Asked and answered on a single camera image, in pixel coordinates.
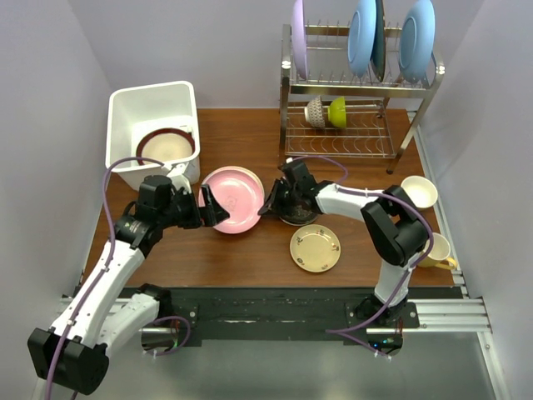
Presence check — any cream floral small plate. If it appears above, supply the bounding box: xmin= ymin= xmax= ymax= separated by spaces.
xmin=289 ymin=224 xmax=341 ymax=273

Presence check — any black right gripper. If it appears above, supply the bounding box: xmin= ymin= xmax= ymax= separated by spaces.
xmin=259 ymin=178 xmax=301 ymax=218

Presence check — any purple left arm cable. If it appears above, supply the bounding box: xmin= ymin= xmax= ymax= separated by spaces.
xmin=43 ymin=157 xmax=192 ymax=400

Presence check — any pink plate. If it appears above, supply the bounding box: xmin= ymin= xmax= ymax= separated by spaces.
xmin=202 ymin=167 xmax=264 ymax=234

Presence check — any yellow mug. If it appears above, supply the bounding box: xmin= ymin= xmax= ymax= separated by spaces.
xmin=417 ymin=232 xmax=458 ymax=271

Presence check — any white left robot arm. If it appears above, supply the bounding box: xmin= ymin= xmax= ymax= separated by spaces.
xmin=27 ymin=175 xmax=230 ymax=398

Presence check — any white plastic bin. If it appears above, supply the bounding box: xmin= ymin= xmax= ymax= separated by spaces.
xmin=105 ymin=81 xmax=200 ymax=190

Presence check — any cream bowl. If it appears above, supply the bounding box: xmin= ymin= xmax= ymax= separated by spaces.
xmin=401 ymin=176 xmax=438 ymax=209

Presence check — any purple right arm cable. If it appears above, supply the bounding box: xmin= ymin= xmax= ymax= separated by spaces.
xmin=286 ymin=154 xmax=436 ymax=358

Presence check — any metal dish rack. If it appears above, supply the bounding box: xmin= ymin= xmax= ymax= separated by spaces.
xmin=278 ymin=23 xmax=445 ymax=173

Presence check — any blue and cream plate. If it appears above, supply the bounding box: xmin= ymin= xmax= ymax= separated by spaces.
xmin=225 ymin=166 xmax=265 ymax=197

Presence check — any dark teal plate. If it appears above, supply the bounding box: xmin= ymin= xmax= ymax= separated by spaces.
xmin=371 ymin=0 xmax=386 ymax=83

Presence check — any patterned ceramic bowl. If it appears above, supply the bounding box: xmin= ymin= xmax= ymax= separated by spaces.
xmin=304 ymin=96 xmax=326 ymax=129

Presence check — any light blue plate right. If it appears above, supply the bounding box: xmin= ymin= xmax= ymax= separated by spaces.
xmin=399 ymin=0 xmax=436 ymax=83

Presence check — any light blue plate left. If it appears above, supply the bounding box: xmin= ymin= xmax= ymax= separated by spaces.
xmin=347 ymin=0 xmax=376 ymax=78

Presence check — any black glossy plate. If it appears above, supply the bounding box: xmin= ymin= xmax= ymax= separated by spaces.
xmin=276 ymin=202 xmax=319 ymax=226

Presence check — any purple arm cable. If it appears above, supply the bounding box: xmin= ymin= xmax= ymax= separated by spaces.
xmin=43 ymin=157 xmax=192 ymax=400
xmin=286 ymin=154 xmax=436 ymax=358

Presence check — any red rimmed cream plate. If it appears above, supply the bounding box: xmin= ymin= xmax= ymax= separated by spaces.
xmin=136 ymin=127 xmax=196 ymax=162

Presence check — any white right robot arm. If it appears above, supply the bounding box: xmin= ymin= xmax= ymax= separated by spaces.
xmin=258 ymin=159 xmax=434 ymax=335

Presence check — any light blue plate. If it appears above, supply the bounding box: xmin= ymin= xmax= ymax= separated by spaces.
xmin=399 ymin=0 xmax=436 ymax=83
xmin=347 ymin=0 xmax=376 ymax=78

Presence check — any green bowl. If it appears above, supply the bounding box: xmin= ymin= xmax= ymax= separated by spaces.
xmin=327 ymin=97 xmax=347 ymax=129

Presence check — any aluminium rail frame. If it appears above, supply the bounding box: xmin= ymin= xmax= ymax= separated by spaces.
xmin=32 ymin=266 xmax=495 ymax=400

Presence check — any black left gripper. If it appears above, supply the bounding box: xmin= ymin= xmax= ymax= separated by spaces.
xmin=158 ymin=184 xmax=229 ymax=229

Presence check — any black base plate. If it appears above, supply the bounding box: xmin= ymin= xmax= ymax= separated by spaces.
xmin=124 ymin=286 xmax=421 ymax=349

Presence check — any lilac plate in rack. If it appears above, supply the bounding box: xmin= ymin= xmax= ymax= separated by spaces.
xmin=291 ymin=0 xmax=308 ymax=80

